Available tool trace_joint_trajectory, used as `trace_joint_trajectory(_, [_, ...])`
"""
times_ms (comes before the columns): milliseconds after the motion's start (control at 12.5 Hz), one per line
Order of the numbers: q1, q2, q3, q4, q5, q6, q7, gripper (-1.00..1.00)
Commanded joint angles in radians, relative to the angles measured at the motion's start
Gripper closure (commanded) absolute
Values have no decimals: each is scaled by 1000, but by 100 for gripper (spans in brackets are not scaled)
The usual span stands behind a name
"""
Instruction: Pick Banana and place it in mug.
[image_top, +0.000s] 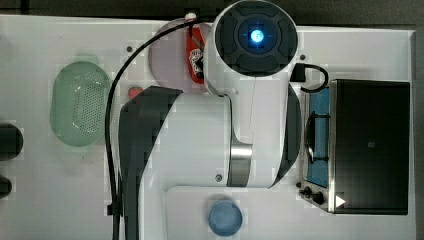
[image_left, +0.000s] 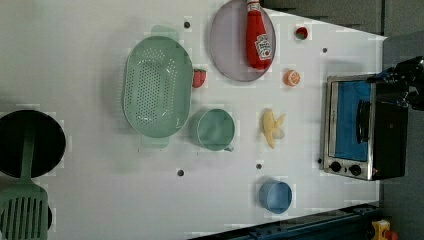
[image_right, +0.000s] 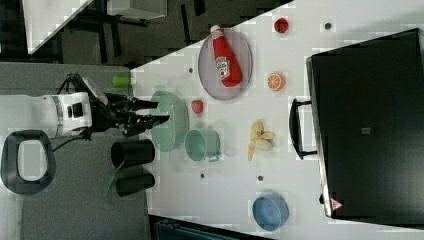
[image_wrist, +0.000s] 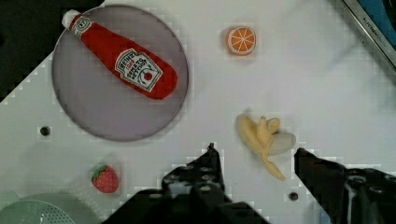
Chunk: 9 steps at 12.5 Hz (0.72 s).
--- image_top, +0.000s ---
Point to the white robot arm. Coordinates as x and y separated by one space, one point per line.
244 132

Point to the grey round plate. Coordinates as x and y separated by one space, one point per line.
168 64

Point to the red ketchup bottle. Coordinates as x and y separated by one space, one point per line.
194 53

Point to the red toy strawberry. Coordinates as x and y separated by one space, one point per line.
134 91

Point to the blue bowl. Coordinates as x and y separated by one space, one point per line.
225 218

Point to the green perforated colander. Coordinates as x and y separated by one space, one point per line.
79 99

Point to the black toaster oven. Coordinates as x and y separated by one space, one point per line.
356 150

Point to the black round pan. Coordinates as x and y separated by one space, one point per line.
11 142

